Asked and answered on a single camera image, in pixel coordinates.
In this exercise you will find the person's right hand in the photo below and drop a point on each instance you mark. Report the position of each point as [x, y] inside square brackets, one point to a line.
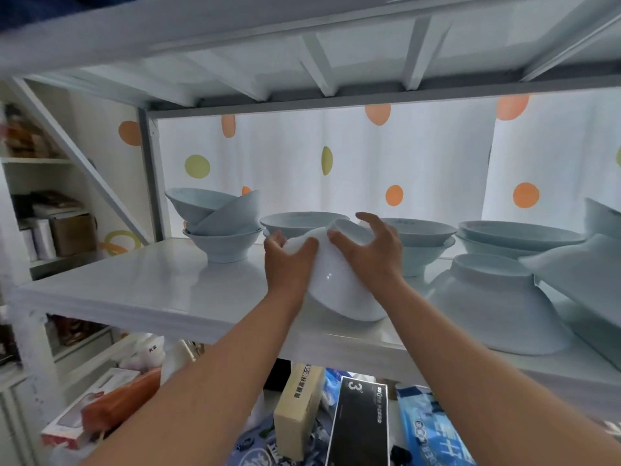
[376, 262]

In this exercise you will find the person's left hand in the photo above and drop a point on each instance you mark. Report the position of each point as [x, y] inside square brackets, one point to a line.
[286, 271]

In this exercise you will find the person's right thumb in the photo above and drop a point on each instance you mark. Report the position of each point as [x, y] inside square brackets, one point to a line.
[340, 242]

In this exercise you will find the person's left thumb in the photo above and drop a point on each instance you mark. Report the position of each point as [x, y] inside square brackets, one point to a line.
[303, 247]

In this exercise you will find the white deep bowl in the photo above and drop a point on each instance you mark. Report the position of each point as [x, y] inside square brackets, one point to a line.
[339, 291]

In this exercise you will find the person's right forearm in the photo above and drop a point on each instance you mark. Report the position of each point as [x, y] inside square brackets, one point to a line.
[465, 378]

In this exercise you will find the person's left forearm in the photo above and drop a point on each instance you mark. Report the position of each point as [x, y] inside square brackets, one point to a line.
[208, 383]

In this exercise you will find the pale blue shallow bowl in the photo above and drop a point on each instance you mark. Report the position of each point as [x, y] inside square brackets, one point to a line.
[422, 232]
[296, 223]

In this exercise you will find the pale blue footed bowl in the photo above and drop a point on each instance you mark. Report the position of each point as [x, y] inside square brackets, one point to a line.
[194, 203]
[233, 215]
[223, 245]
[422, 259]

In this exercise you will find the white polka dot curtain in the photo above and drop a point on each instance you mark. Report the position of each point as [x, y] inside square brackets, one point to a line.
[436, 160]

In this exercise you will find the blue and white packet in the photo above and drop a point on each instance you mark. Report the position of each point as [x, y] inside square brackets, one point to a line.
[332, 385]

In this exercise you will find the white metal shelf rack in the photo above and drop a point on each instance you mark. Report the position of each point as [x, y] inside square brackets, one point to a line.
[160, 286]

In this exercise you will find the cream cardboard box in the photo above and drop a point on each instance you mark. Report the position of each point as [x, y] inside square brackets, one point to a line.
[296, 412]

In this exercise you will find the large white upturned bowl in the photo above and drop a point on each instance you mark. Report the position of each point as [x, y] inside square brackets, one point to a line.
[499, 310]

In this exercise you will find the black flat box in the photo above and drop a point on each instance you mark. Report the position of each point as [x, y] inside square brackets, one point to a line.
[361, 427]

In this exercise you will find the white plastic bag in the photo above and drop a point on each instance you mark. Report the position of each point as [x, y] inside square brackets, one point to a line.
[143, 354]

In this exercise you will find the blue patterned bag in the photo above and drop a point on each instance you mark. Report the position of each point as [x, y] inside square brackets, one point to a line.
[257, 446]

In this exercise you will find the blue plastic packet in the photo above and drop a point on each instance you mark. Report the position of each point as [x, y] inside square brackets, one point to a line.
[432, 431]

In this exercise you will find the brown cardboard box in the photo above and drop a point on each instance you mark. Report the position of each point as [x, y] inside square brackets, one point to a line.
[72, 235]

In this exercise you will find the orange plastic packet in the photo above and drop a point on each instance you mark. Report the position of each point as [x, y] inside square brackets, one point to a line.
[121, 402]

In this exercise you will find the large pale blue bowl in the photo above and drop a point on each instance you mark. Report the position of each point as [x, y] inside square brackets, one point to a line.
[582, 281]

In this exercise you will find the small white box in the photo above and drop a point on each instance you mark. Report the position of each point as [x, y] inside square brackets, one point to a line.
[41, 237]

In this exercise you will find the white and red box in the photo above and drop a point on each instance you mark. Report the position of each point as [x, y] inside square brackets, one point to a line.
[68, 422]

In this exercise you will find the pile of snack packets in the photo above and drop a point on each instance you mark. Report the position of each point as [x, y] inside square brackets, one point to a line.
[24, 133]

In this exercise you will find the blue fabric item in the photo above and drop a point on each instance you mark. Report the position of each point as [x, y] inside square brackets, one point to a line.
[53, 7]

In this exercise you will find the white wall shelving unit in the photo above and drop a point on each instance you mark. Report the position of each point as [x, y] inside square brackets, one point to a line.
[29, 174]

